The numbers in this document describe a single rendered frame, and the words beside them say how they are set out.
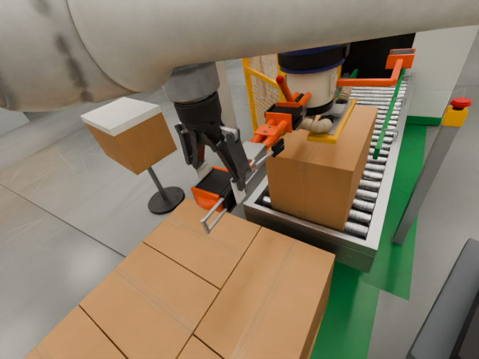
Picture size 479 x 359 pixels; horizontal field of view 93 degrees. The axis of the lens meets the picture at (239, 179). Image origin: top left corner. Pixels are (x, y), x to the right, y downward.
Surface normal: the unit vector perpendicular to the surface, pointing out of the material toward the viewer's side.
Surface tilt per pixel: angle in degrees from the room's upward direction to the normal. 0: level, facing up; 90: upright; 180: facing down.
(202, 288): 0
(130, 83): 123
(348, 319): 0
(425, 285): 0
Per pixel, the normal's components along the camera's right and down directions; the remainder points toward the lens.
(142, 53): 0.10, 0.91
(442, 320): -0.18, -0.76
